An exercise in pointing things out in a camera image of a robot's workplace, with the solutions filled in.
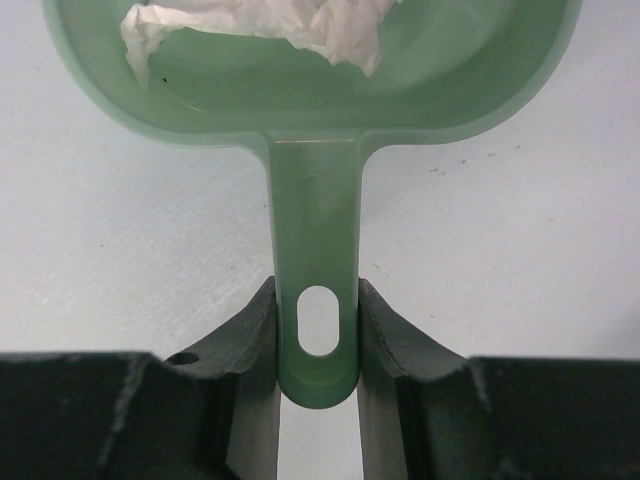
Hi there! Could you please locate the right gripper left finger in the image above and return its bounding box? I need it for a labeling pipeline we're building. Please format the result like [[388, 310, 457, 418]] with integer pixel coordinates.
[[1, 280, 278, 479]]

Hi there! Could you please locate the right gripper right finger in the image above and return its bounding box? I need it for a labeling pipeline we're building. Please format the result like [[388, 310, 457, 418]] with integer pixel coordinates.
[[357, 281, 639, 479]]

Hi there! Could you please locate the green dustpan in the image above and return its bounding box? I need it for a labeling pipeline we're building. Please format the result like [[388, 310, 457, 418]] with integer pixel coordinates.
[[42, 1, 581, 409]]

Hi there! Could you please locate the white paper scrap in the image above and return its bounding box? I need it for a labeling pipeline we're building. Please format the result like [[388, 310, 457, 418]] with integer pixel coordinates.
[[120, 0, 397, 89]]

